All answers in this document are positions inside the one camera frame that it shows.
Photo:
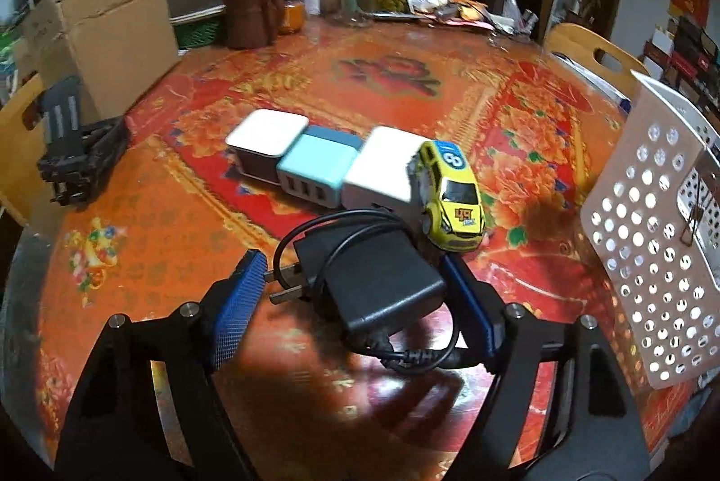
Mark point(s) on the empty glass jar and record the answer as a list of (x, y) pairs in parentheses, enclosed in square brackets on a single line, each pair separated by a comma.
[(354, 0)]

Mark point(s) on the brown ceramic pitcher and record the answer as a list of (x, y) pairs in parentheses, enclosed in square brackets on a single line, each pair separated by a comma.
[(247, 14)]

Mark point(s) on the white and black charger cube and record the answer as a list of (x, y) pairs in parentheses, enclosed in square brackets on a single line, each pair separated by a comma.
[(267, 143)]

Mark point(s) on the white perforated plastic basket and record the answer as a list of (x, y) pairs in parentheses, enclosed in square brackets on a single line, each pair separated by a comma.
[(655, 245)]

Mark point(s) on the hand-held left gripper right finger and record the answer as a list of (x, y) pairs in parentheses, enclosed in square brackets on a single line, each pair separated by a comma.
[(475, 306)]

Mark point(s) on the cardboard box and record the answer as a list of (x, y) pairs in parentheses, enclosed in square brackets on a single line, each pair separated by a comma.
[(107, 42)]

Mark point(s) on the light blue charger cube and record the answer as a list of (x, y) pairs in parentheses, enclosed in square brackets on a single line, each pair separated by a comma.
[(315, 166)]

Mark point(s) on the metal binder clip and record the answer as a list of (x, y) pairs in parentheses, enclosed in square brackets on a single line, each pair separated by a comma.
[(693, 211)]

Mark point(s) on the orange jar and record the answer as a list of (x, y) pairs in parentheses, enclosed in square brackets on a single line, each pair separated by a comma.
[(292, 14)]

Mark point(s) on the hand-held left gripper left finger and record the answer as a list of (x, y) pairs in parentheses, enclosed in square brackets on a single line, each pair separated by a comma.
[(239, 301)]

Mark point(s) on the yellow toy car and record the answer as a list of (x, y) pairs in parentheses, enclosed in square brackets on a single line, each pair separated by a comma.
[(450, 200)]

